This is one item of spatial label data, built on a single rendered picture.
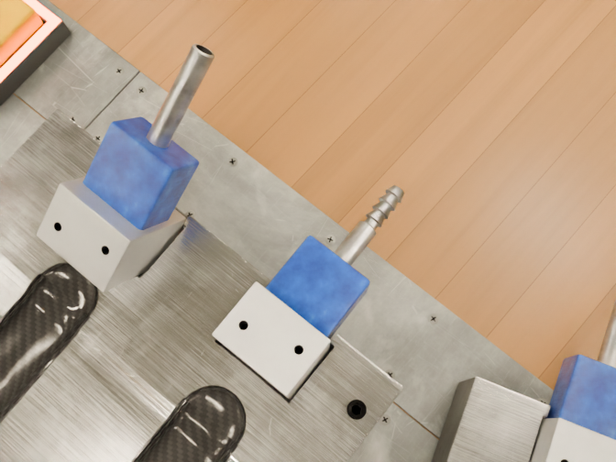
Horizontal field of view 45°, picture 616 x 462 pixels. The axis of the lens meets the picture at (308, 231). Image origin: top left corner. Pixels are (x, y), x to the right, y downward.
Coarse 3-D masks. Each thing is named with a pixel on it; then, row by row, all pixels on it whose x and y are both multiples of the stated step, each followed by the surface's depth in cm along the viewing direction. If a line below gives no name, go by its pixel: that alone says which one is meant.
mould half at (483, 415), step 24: (480, 384) 43; (456, 408) 46; (480, 408) 43; (504, 408) 43; (528, 408) 43; (456, 432) 43; (480, 432) 43; (504, 432) 43; (528, 432) 43; (456, 456) 42; (480, 456) 42; (504, 456) 42; (528, 456) 42
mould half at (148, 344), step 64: (64, 128) 44; (0, 192) 43; (0, 256) 42; (192, 256) 42; (128, 320) 41; (192, 320) 41; (64, 384) 41; (128, 384) 40; (192, 384) 40; (256, 384) 40; (320, 384) 40; (384, 384) 40; (0, 448) 40; (64, 448) 40; (128, 448) 40; (256, 448) 39; (320, 448) 39
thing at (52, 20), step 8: (24, 0) 54; (32, 0) 54; (40, 8) 54; (48, 16) 54; (56, 16) 54; (48, 24) 54; (56, 24) 54; (40, 32) 54; (48, 32) 54; (32, 40) 53; (40, 40) 53; (24, 48) 53; (32, 48) 53; (16, 56) 53; (24, 56) 53; (8, 64) 53; (16, 64) 53; (0, 72) 53; (8, 72) 53; (0, 80) 53
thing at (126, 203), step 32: (192, 64) 36; (192, 96) 37; (128, 128) 38; (160, 128) 38; (96, 160) 39; (128, 160) 38; (160, 160) 37; (192, 160) 39; (64, 192) 38; (96, 192) 39; (128, 192) 38; (160, 192) 38; (64, 224) 39; (96, 224) 38; (128, 224) 39; (160, 224) 40; (64, 256) 39; (96, 256) 38; (128, 256) 38
